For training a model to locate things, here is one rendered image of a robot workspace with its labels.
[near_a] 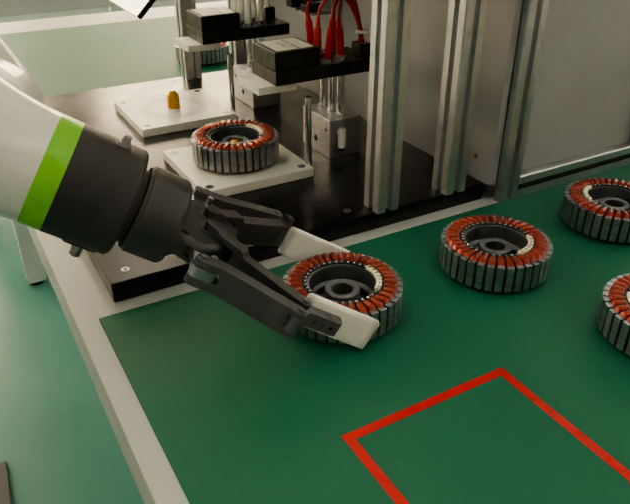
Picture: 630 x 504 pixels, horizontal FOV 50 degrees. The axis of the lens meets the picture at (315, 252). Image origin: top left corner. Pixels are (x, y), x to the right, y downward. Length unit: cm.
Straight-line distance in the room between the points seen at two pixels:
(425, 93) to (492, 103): 13
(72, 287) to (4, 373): 118
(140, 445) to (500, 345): 32
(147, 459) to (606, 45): 72
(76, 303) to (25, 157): 22
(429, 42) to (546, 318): 42
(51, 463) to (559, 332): 121
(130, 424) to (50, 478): 104
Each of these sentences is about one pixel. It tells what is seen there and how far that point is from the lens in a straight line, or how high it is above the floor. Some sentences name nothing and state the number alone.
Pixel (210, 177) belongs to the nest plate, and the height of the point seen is 78.
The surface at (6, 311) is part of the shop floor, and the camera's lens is 213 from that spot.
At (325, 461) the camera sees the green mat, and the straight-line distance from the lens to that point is 51.
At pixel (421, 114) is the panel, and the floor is 82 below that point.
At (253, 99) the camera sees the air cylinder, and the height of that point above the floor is 79.
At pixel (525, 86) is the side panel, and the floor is 89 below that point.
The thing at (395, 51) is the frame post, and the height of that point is 95.
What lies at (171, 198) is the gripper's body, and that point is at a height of 89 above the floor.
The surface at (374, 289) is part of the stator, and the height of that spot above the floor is 78.
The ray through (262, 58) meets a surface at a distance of 88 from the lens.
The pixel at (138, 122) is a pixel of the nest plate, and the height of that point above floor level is 78.
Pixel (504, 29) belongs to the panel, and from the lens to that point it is 82.
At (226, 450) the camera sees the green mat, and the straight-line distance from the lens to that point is 52.
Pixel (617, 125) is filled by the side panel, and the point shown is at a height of 81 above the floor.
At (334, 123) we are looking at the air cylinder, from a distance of 91.
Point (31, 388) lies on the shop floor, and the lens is 182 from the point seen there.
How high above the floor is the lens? 113
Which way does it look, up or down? 30 degrees down
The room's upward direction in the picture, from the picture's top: straight up
